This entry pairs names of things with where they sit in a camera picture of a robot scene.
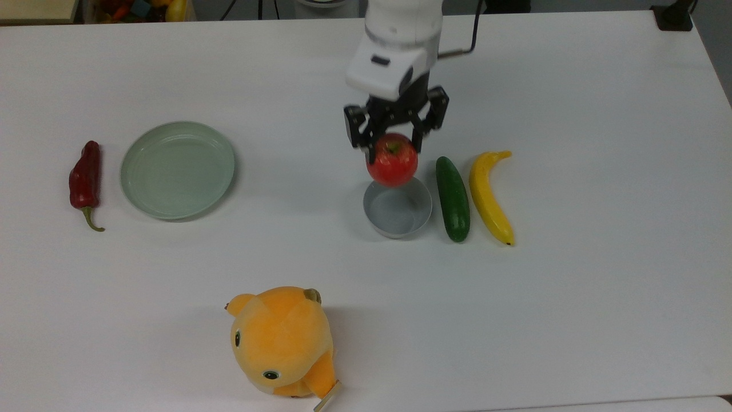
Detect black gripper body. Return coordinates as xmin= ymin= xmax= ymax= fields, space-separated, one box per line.
xmin=367 ymin=73 xmax=431 ymax=128

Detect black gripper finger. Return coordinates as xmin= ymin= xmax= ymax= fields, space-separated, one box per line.
xmin=344 ymin=105 xmax=383 ymax=165
xmin=407 ymin=85 xmax=450 ymax=153

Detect red apple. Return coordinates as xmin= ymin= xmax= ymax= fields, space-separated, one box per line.
xmin=366 ymin=133 xmax=419 ymax=189

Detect green cucumber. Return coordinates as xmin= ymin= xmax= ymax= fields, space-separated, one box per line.
xmin=435 ymin=156 xmax=471 ymax=243

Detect small grey bowl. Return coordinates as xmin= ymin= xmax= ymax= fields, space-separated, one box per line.
xmin=363 ymin=176 xmax=433 ymax=240

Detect yellow banana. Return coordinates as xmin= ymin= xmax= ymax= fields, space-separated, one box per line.
xmin=468 ymin=150 xmax=516 ymax=247

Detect black tripod legs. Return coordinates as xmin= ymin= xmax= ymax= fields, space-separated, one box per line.
xmin=220 ymin=0 xmax=282 ymax=21

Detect pale green plate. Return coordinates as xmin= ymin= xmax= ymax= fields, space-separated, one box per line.
xmin=120 ymin=120 xmax=236 ymax=221

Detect orange plush toy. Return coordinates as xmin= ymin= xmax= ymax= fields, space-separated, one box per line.
xmin=224 ymin=286 xmax=344 ymax=412

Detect box of colourful toys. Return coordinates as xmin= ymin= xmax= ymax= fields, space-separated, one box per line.
xmin=85 ymin=0 xmax=196 ymax=24

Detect black stand base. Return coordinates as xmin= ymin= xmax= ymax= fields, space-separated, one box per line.
xmin=651 ymin=0 xmax=697 ymax=32

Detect red chili pepper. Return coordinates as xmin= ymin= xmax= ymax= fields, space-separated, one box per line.
xmin=68 ymin=140 xmax=106 ymax=233

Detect wooden board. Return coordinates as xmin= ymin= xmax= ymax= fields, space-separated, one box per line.
xmin=0 ymin=0 xmax=79 ymax=25

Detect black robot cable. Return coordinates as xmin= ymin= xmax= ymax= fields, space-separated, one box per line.
xmin=437 ymin=0 xmax=485 ymax=61

